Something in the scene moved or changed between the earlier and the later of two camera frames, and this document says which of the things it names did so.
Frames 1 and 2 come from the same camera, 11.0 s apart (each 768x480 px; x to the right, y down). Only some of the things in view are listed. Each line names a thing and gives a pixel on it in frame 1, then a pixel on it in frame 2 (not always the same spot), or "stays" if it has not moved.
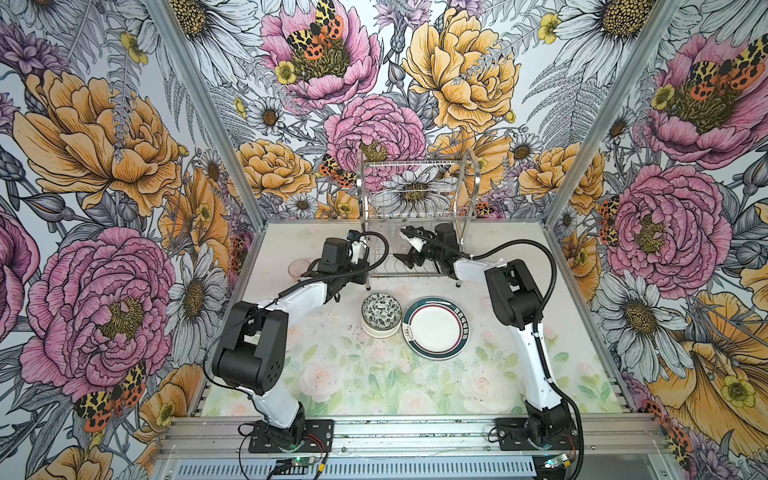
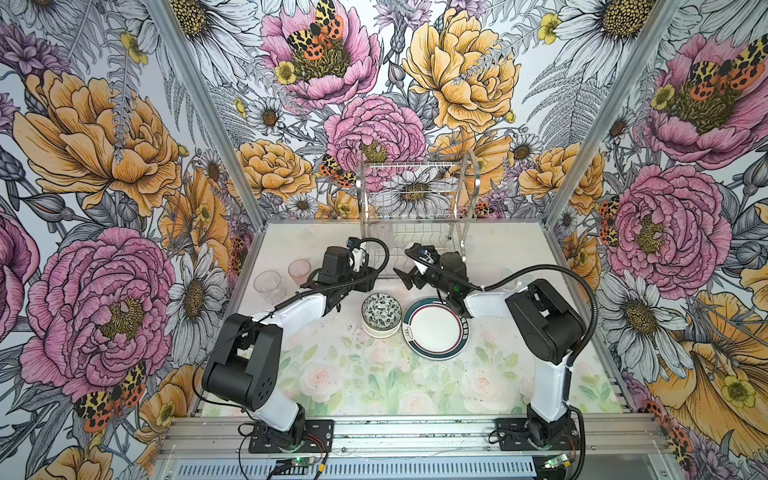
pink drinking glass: (298, 266) stays
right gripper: (407, 258) → (406, 277)
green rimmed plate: (436, 328) stays
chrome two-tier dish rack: (414, 215) stays
